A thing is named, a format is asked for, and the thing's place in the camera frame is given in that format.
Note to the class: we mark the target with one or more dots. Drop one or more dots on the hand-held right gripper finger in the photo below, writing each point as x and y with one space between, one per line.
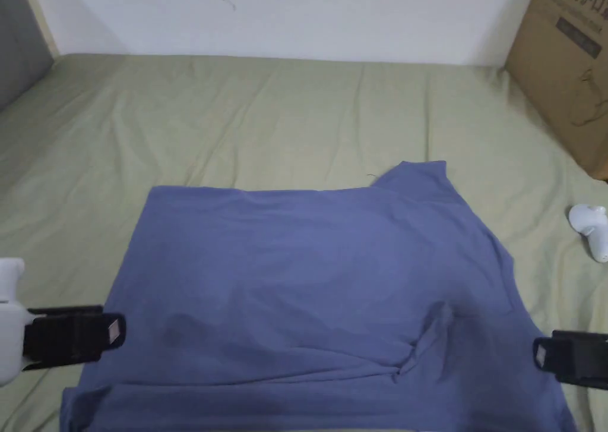
577 360
579 336

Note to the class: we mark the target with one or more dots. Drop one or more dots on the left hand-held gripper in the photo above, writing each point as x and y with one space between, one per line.
9 337

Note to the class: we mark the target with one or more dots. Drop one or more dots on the blue shirt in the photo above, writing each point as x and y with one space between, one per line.
308 280

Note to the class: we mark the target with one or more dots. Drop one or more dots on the white hand controller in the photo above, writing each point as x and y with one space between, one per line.
589 225

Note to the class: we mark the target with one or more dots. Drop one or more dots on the brown cardboard carton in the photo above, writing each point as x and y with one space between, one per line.
560 70

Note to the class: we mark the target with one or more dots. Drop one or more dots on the bed with pale green sheet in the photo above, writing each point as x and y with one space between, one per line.
266 113

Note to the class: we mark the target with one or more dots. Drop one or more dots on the grey padded headboard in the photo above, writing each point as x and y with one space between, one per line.
19 37

